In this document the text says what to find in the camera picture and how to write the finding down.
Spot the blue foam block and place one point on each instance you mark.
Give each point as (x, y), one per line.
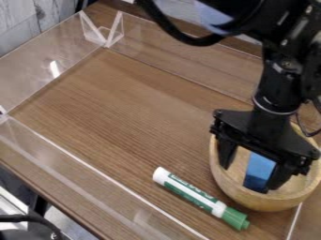
(259, 173)

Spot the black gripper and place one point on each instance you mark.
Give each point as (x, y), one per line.
(264, 131)

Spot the brown wooden bowl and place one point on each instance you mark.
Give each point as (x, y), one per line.
(277, 200)

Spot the black equipment with cable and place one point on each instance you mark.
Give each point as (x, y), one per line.
(29, 227)

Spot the green white marker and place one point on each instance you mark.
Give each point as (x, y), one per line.
(200, 198)

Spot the clear acrylic tray wall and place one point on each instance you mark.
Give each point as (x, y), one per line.
(100, 115)

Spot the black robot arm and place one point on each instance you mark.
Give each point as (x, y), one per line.
(287, 25)

